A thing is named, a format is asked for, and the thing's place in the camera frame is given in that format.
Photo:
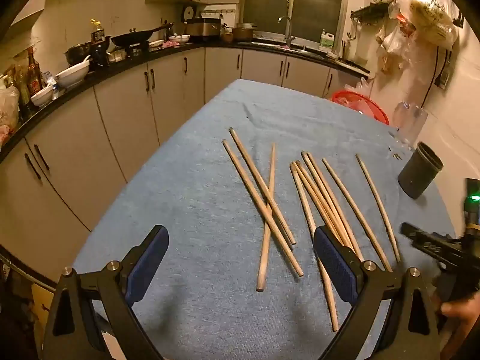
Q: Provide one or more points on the dark kitchen window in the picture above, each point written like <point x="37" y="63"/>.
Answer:
<point x="309" y="17"/>

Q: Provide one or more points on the yellow cap oil bottle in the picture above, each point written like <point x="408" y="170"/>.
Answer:
<point x="99" y="33"/>

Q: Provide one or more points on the chrome sink faucet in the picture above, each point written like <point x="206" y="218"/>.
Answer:
<point x="288" y="33"/>

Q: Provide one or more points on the small white bowl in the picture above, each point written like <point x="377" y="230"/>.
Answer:
<point x="43" y="97"/>

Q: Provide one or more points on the stainless rice cooker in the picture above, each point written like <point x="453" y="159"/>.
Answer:
<point x="203" y="27"/>

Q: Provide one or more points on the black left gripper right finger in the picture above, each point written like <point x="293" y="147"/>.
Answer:
<point x="409" y="329"/>

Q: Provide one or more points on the blue towel mat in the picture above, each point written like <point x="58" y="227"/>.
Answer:
<point x="202" y="302"/>

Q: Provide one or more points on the white ceramic bowl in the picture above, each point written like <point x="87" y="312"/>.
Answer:
<point x="73" y="75"/>

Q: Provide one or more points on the brown cooking pot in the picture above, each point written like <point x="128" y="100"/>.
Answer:
<point x="243" y="32"/>

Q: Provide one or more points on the black utensil holder cup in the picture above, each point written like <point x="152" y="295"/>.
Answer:
<point x="419" y="171"/>

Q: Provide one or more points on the green detergent jug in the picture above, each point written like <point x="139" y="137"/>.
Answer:
<point x="327" y="41"/>

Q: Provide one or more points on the black wok pan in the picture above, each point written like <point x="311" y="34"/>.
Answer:
<point x="137" y="37"/>

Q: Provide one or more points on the black wall shelf rack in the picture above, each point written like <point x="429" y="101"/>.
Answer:
<point x="370" y="14"/>

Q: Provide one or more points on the clear glass mug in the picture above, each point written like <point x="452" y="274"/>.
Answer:
<point x="408" y="121"/>

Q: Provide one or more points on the wooden chopstick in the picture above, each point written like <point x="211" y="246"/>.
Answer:
<point x="322" y="206"/>
<point x="262" y="185"/>
<point x="381" y="207"/>
<point x="368" y="230"/>
<point x="258" y="200"/>
<point x="264" y="257"/>
<point x="328" y="290"/>
<point x="344" y="230"/>

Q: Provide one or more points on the white plastic bag with food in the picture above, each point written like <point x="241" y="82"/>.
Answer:
<point x="433" y="20"/>

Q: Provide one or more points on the right hand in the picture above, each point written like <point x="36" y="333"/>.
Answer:
<point x="465" y="312"/>

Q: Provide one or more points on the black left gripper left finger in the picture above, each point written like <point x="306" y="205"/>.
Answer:
<point x="72" y="331"/>

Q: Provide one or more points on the red plastic basket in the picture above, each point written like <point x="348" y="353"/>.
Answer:
<point x="360" y="103"/>

